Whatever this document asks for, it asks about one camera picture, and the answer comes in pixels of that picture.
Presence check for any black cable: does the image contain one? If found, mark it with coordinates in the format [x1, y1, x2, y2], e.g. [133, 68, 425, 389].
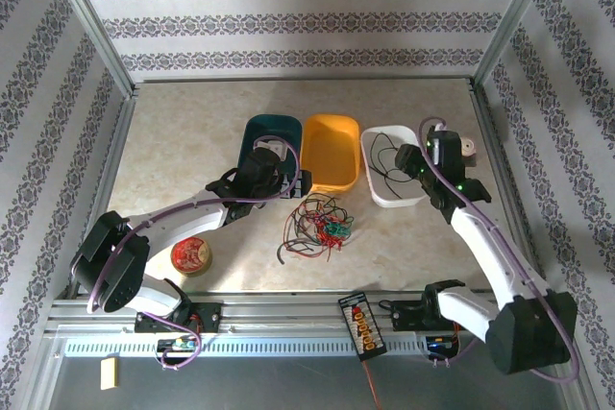
[372, 130, 427, 200]
[276, 192, 357, 265]

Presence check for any white plastic bin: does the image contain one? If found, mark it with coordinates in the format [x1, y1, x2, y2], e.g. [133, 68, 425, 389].
[359, 125, 432, 209]

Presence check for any pink tape roll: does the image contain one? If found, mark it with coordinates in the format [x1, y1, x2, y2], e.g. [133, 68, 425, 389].
[458, 135, 480, 166]

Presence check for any orange plastic bin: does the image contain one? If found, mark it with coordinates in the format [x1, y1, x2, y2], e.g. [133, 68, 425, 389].
[300, 113, 361, 194]

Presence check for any teal plastic bin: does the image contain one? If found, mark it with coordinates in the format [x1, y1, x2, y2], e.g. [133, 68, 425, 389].
[237, 113, 304, 190]

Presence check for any round red tin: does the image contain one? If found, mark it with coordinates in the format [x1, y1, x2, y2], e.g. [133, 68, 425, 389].
[170, 238, 215, 278]

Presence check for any black power distribution board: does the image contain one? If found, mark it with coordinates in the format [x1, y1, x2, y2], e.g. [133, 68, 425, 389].
[338, 293, 388, 362]

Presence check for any small circuit board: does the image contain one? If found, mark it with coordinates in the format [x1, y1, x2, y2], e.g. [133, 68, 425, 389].
[426, 336, 457, 354]
[158, 337, 198, 352]

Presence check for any orange power lead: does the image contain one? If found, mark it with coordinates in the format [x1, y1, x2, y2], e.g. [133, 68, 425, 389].
[362, 359, 385, 410]

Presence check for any pale yellow block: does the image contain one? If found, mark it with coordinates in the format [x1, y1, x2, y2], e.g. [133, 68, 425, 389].
[99, 357, 120, 391]

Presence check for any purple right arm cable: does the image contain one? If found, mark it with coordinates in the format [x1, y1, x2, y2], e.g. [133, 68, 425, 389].
[417, 116, 582, 385]

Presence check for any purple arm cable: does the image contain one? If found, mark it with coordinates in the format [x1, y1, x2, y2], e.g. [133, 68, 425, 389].
[417, 116, 582, 385]
[69, 134, 303, 373]

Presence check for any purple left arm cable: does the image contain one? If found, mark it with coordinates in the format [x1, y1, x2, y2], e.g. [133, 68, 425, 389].
[69, 134, 303, 373]

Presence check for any aluminium side rail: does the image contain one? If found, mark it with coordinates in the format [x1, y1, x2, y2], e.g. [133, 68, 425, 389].
[66, 87, 140, 300]
[468, 81, 549, 287]

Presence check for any aluminium back rail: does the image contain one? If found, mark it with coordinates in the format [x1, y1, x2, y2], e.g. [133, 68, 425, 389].
[132, 75, 477, 86]

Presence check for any aluminium front rail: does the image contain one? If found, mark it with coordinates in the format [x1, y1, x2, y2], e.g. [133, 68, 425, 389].
[45, 292, 568, 335]

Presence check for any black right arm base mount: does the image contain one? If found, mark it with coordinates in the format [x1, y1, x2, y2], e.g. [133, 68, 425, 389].
[379, 298, 430, 332]

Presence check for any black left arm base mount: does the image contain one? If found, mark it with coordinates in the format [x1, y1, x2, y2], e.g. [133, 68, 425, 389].
[134, 301, 225, 334]

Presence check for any grey slotted cable duct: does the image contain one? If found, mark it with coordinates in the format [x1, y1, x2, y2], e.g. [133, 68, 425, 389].
[63, 335, 462, 358]

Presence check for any aluminium frame post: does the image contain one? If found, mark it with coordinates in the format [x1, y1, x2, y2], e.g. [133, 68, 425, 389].
[473, 0, 568, 89]
[40, 0, 140, 100]

